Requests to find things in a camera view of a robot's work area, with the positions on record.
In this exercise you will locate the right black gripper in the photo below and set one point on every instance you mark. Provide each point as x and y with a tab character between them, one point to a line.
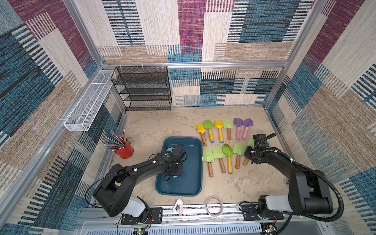
249	153

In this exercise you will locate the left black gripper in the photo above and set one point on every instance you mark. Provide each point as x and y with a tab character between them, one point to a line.
180	166

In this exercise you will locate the light blue shovel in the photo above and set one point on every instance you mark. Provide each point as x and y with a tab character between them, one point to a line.
170	150

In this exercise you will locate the bright green shovel yellow handle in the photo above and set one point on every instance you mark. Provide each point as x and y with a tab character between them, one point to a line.
228	151

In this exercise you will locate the purple shovel long pink handle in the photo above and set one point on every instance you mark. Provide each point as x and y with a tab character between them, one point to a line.
238	122

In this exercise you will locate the yellow shovel wooden handle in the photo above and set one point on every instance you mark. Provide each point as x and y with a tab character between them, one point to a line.
201	129

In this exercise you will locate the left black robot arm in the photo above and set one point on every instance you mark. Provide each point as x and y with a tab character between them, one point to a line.
115	189

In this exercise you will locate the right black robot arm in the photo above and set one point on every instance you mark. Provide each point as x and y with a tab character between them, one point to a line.
310	193

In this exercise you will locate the teal plastic storage box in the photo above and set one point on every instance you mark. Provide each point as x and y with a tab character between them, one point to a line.
190	182

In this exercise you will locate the pink white small device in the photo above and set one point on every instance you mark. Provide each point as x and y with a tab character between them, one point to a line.
178	207

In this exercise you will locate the red pencil cup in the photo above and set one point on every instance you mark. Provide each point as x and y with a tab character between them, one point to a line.
125	152

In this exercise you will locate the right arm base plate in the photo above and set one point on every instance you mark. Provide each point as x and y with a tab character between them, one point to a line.
252	213

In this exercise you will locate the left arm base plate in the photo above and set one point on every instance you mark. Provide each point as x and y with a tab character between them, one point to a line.
151	216

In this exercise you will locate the black wire shelf rack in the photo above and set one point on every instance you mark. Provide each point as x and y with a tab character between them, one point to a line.
143	88

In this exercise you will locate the white wire mesh basket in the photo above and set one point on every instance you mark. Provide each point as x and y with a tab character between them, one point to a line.
85	111

